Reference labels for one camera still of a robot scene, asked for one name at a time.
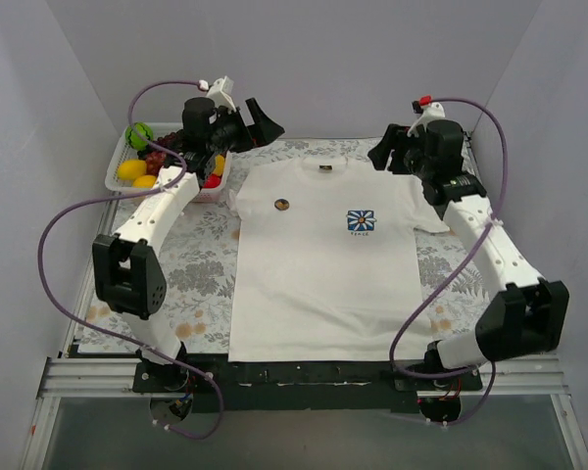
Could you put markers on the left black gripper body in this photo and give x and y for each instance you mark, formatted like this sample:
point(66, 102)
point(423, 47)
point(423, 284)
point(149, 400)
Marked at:
point(245, 129)

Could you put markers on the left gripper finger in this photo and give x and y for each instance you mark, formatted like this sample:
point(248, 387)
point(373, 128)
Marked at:
point(256, 112)
point(265, 131)

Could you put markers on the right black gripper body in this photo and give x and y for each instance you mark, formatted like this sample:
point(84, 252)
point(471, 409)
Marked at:
point(396, 150)

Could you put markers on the white t-shirt with flower print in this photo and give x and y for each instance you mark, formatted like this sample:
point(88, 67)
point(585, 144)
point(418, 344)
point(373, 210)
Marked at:
point(335, 277)

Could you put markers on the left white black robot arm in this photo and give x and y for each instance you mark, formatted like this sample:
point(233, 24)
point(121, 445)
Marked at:
point(127, 272)

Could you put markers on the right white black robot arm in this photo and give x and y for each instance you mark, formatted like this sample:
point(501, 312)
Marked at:
point(526, 312)

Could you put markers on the yellow toy lemon right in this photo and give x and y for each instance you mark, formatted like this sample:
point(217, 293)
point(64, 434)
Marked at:
point(220, 162)

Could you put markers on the yellow toy lemon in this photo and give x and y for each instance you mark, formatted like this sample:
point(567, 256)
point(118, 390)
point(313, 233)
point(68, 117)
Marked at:
point(145, 182)
point(131, 169)
point(220, 162)

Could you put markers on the dark purple grape bunch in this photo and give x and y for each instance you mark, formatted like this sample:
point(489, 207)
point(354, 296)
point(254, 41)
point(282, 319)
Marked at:
point(172, 140)

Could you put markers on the red grape bunch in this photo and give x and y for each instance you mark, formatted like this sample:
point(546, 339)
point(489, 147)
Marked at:
point(154, 162)

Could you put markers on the toy watermelon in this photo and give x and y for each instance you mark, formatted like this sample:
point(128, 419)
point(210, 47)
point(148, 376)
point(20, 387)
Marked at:
point(138, 136)

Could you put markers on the yellow toy lemon front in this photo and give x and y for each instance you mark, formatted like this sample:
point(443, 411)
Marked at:
point(145, 182)

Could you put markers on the yellow toy lemon left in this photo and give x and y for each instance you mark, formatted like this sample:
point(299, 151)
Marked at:
point(131, 169)

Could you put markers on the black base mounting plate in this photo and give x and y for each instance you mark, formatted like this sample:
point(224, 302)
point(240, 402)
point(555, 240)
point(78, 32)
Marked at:
point(320, 385)

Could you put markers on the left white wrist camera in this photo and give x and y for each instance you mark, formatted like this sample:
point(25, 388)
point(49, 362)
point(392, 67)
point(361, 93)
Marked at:
point(219, 92)

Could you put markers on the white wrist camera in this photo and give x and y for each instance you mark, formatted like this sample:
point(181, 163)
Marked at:
point(219, 92)
point(427, 110)

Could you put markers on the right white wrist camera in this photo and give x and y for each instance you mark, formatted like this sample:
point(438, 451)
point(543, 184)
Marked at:
point(427, 110)

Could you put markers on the aluminium frame rail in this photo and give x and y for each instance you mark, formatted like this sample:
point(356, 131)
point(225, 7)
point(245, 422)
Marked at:
point(76, 375)

